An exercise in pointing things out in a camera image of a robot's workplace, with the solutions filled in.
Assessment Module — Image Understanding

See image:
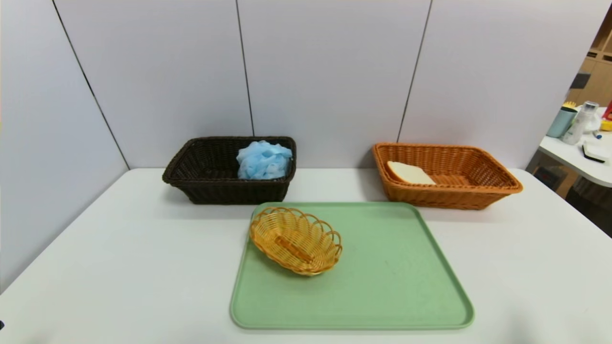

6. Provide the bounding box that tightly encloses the light blue bath loofah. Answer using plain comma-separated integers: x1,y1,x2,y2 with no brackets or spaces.
236,140,293,181

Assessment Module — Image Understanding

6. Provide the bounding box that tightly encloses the toy bread slice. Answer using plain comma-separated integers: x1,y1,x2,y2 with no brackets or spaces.
386,161,437,185

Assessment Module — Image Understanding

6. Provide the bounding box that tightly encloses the small round yellow wicker basket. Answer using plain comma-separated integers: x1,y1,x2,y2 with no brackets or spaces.
249,206,343,277

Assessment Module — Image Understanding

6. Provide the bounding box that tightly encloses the dark brown wicker basket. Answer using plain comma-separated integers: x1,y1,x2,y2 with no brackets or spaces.
163,137,297,205

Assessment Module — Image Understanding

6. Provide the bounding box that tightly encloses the orange wicker basket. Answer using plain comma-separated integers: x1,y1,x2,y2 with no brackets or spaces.
373,142,523,211

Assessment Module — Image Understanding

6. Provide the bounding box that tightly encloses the light green plastic tray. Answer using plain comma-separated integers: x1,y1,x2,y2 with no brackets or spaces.
229,202,475,330

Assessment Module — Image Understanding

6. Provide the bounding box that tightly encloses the teal cup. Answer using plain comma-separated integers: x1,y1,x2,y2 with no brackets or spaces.
546,101,578,139

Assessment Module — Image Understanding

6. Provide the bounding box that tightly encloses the white side table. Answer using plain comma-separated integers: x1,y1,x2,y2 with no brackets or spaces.
538,107,612,188

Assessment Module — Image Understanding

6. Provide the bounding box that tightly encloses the clear plastic bottle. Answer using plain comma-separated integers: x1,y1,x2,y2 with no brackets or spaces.
561,101,601,146

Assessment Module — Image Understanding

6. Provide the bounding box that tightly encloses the black and white flat box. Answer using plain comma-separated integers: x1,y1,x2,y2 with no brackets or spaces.
582,142,612,164

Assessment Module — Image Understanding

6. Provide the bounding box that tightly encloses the wooden shelf unit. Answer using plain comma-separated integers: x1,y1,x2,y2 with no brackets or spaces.
567,5,612,108

